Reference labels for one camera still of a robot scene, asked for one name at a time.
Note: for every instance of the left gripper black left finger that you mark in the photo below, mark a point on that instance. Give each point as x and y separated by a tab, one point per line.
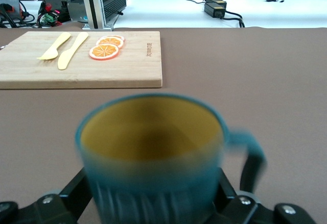
51	208

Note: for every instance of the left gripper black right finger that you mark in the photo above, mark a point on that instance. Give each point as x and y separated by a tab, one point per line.
245	208

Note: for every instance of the teal cup with yellow inside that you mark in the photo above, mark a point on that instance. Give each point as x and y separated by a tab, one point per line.
153	173

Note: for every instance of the bamboo cutting board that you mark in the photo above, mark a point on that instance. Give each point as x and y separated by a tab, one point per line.
122	71

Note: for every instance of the yellow plastic knife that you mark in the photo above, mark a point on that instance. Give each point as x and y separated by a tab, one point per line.
69	54

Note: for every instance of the yellow plastic fork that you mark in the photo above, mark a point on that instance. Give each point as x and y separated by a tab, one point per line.
55	48

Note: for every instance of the toy orange slice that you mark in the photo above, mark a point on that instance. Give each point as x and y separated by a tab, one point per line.
104	52
115	36
112	40

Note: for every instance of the green terminal connector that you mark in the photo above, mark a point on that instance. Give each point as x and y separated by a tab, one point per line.
51	17

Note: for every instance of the black power adapter brick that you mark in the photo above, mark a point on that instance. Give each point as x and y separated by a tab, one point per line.
214	10
216	1

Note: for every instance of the red and black electronics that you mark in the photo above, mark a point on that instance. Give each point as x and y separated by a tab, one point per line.
10	7

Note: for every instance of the black power supply box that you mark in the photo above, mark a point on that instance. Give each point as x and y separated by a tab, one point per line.
112	3

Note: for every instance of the aluminium camera post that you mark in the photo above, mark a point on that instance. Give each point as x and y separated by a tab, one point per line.
93	4

